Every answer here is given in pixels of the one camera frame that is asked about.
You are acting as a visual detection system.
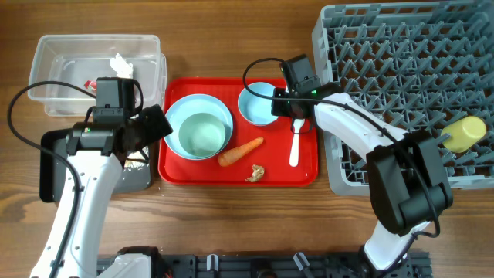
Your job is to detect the yellow plastic cup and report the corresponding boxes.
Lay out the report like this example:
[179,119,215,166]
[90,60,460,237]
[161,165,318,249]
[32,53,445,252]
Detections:
[441,116,487,153]

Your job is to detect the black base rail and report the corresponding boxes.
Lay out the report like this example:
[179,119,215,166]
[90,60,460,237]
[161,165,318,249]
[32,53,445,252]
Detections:
[96,253,431,278]

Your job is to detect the grey dishwasher rack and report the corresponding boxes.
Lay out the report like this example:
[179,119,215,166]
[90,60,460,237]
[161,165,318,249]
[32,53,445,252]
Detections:
[311,0,494,196]

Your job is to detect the orange carrot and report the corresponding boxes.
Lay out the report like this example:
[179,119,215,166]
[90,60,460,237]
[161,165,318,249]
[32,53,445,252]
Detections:
[218,137,264,167]

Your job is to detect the ginger root piece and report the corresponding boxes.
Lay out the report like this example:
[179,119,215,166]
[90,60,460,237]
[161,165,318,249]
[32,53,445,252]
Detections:
[246,164,265,183]

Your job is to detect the rice food leftovers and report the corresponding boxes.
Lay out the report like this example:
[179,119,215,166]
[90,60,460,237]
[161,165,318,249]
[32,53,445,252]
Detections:
[123,147,150,170]

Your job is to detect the light blue plate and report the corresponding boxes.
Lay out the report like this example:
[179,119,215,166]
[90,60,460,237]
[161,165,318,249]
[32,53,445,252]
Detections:
[164,94,233,160]

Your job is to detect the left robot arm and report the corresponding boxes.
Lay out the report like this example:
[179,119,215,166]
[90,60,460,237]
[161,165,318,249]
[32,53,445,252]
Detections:
[30,105,173,277]

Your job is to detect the green bowl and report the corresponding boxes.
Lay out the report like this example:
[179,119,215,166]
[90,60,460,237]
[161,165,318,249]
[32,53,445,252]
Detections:
[178,113,226,160]

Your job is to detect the white plastic spoon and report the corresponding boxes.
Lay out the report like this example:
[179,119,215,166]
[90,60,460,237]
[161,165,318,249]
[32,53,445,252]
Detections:
[289,119,305,167]

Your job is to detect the black waste tray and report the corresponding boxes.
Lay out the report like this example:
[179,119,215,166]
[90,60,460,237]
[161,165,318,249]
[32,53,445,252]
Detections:
[39,129,153,203]

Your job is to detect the clear plastic waste bin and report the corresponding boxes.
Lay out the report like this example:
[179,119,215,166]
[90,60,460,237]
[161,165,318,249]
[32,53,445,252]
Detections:
[29,34,167,107]

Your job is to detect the red serving tray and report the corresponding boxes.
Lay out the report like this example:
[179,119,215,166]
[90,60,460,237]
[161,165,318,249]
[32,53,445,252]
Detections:
[157,77,319,187]

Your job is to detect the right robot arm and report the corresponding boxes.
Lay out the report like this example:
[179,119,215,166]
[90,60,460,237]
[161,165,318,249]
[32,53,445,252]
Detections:
[269,83,453,277]

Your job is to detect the red candy wrapper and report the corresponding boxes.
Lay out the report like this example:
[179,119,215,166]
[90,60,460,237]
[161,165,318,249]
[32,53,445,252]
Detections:
[84,80,97,93]

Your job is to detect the white tissue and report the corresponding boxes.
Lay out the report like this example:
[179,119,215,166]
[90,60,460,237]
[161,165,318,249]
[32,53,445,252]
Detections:
[110,53,134,79]

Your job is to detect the light blue bowl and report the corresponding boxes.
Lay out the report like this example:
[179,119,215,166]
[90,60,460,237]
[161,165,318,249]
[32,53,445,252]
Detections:
[238,82,278,126]

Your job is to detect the right black cable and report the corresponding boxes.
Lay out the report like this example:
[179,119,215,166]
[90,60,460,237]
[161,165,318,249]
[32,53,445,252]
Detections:
[242,57,442,271]

